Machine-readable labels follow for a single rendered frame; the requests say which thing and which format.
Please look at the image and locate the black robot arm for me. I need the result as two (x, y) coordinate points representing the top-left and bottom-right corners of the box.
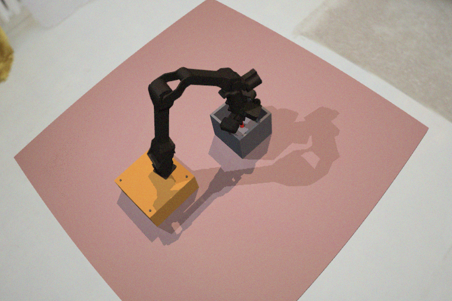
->
(147, 67), (262, 180)

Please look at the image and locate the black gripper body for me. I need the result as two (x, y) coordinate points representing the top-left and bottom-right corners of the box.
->
(220, 90), (257, 134)

